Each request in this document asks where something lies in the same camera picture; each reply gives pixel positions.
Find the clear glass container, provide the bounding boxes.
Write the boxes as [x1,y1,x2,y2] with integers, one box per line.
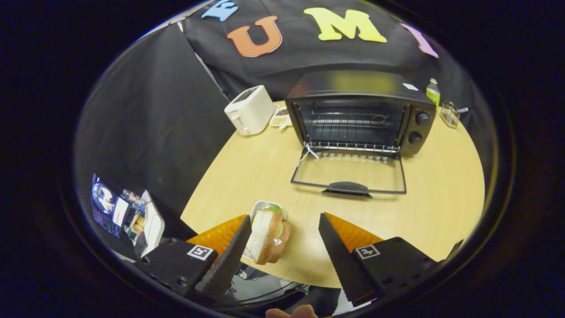
[440,101,469,129]

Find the green label plastic bottle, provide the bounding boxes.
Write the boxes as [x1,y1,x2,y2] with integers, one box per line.
[426,78,441,111]

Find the sandwich with lettuce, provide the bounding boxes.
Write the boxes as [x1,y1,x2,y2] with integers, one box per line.
[244,205,292,265]

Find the black cable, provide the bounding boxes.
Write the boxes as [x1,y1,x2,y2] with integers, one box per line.
[221,283,309,310]

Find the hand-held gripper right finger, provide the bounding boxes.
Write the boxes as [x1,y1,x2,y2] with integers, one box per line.
[318,212,442,307]

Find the wire oven rack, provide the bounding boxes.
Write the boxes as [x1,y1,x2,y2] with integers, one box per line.
[304,113,403,154]

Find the blue printed box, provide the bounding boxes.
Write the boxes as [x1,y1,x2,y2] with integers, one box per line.
[91,174,131,239]

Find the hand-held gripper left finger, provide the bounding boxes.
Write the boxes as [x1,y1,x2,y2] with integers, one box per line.
[132,214,253,303]

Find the black toaster oven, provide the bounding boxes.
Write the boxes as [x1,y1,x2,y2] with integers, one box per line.
[285,70,437,198]

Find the white plate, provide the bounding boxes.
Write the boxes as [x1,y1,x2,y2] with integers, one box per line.
[242,201,290,261]

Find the white toaster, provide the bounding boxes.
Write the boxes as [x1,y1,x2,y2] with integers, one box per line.
[224,85,278,136]

